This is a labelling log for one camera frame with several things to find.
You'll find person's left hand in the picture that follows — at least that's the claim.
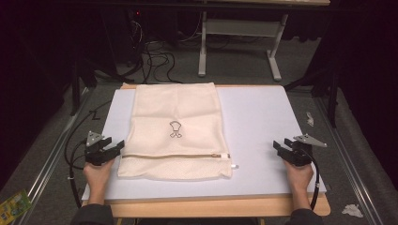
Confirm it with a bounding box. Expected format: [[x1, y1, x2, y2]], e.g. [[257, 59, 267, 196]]
[[83, 158, 115, 197]]

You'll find wooden table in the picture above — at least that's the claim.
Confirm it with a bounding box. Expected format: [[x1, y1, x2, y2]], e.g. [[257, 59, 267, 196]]
[[79, 82, 331, 218]]

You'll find green printed packet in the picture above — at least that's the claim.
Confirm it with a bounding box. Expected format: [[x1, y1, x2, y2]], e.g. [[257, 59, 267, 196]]
[[0, 188, 34, 225]]

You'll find white foam board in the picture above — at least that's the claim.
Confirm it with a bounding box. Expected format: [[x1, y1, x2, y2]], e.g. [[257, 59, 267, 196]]
[[82, 85, 327, 202]]

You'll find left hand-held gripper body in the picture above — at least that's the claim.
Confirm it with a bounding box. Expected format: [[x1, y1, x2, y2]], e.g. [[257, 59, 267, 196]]
[[84, 130, 115, 167]]

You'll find person's right hand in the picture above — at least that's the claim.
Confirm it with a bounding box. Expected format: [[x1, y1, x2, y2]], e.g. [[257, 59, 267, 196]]
[[283, 159, 315, 195]]

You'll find cream mesh laundry bag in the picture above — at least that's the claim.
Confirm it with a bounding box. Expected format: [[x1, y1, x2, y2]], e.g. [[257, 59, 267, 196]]
[[116, 82, 239, 182]]

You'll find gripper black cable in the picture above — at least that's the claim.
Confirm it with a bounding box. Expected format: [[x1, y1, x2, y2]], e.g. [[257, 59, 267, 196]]
[[68, 140, 90, 209], [304, 154, 321, 211]]

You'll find white metal desk frame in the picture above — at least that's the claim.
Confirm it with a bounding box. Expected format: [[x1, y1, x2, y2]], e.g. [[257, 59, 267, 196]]
[[197, 10, 289, 83]]

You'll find black floor cable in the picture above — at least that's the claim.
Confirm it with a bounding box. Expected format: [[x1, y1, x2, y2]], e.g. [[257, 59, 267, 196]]
[[64, 99, 113, 172]]

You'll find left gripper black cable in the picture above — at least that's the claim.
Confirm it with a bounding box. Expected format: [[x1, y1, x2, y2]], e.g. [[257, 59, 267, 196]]
[[68, 140, 90, 209]]

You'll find dark computer tower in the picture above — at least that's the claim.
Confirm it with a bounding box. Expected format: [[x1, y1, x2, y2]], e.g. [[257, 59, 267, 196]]
[[101, 7, 148, 68]]

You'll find tangle of black cables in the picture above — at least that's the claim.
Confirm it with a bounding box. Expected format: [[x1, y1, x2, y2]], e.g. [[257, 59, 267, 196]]
[[125, 12, 184, 85]]

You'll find black metal stand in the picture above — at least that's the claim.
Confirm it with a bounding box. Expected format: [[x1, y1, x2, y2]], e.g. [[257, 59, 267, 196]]
[[283, 62, 342, 129], [69, 55, 99, 117]]

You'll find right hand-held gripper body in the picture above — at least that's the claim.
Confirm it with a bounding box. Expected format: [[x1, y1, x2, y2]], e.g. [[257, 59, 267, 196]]
[[282, 133, 329, 168]]

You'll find large crumpled white tissue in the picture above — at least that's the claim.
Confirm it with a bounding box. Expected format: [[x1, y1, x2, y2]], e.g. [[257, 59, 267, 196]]
[[341, 203, 365, 218]]

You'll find metal floor rail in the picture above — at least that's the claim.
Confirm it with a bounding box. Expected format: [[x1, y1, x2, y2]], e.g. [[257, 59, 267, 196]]
[[12, 87, 95, 225], [314, 97, 387, 225]]

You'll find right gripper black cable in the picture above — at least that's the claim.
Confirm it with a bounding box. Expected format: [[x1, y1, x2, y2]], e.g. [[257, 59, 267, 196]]
[[304, 154, 321, 211]]

